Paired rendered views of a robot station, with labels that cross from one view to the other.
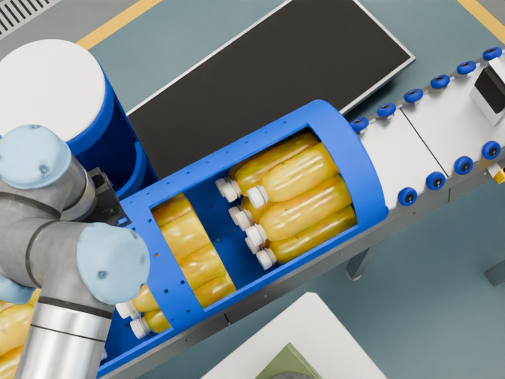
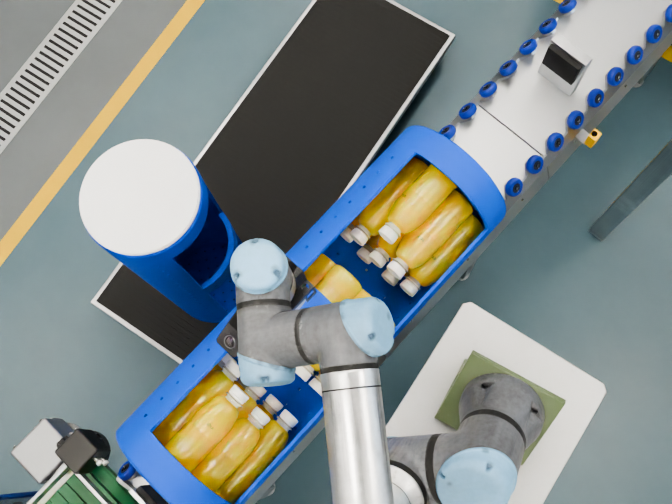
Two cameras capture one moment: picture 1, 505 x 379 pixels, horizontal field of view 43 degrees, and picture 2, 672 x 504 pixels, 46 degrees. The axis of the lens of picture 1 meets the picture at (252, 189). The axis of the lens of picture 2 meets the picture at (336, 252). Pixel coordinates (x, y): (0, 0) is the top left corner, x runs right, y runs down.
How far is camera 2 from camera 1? 0.41 m
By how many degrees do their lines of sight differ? 6
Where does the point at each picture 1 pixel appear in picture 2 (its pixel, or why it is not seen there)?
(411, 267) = (516, 248)
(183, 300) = not seen: hidden behind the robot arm
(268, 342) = (445, 358)
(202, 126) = (262, 173)
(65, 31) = (74, 115)
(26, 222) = (280, 318)
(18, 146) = (249, 261)
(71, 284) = (348, 351)
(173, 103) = (223, 158)
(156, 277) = not seen: hidden behind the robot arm
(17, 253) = (287, 343)
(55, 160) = (282, 262)
